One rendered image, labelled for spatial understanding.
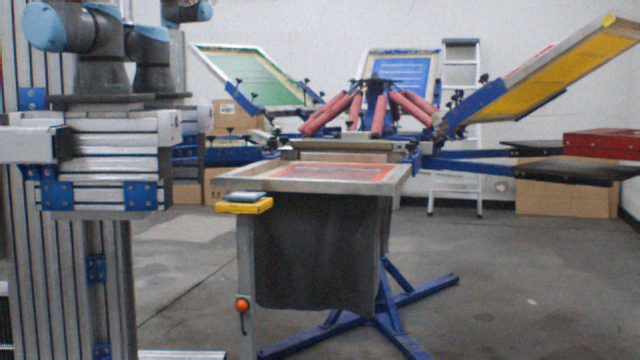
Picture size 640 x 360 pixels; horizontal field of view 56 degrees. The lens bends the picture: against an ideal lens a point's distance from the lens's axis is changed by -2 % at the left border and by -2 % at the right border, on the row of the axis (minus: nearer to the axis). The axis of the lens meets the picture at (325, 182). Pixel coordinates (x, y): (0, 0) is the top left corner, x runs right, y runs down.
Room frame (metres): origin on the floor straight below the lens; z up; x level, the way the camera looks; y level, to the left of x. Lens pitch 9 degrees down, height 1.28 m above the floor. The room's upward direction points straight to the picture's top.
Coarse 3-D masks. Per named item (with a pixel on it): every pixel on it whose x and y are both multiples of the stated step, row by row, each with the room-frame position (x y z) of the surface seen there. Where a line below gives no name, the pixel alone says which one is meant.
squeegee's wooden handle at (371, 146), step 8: (296, 144) 2.46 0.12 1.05; (304, 144) 2.45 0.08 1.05; (312, 144) 2.44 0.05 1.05; (320, 144) 2.43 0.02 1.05; (328, 144) 2.43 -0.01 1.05; (336, 144) 2.42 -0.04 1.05; (344, 144) 2.41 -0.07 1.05; (352, 144) 2.41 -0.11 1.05; (360, 144) 2.40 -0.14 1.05; (368, 144) 2.39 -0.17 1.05; (376, 144) 2.38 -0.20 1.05; (384, 144) 2.38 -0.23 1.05; (392, 144) 2.40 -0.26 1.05
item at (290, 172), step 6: (300, 162) 2.60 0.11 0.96; (288, 168) 2.41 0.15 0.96; (276, 174) 2.24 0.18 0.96; (282, 174) 2.24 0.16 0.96; (288, 174) 2.24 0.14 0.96; (294, 174) 2.24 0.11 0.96; (300, 174) 2.24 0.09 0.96; (306, 174) 2.24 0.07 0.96; (312, 174) 2.24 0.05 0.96; (318, 174) 2.24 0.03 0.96; (324, 174) 2.24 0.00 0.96
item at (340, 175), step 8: (384, 168) 2.41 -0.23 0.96; (392, 168) 2.42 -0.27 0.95; (328, 176) 2.19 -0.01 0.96; (336, 176) 2.19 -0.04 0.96; (344, 176) 2.19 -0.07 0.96; (352, 176) 2.19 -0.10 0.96; (360, 176) 2.19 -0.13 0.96; (368, 176) 2.19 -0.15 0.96; (376, 176) 2.19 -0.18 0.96; (384, 176) 2.19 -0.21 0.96
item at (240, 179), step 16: (272, 160) 2.41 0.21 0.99; (288, 160) 2.61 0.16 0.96; (304, 160) 2.65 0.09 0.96; (320, 160) 2.63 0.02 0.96; (336, 160) 2.61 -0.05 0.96; (352, 160) 2.60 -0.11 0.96; (368, 160) 2.58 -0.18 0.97; (384, 160) 2.56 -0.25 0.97; (224, 176) 1.95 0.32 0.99; (240, 176) 1.95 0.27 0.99; (400, 176) 1.95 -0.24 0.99; (320, 192) 1.86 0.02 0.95; (336, 192) 1.85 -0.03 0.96; (352, 192) 1.83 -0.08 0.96; (368, 192) 1.82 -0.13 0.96; (384, 192) 1.81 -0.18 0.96
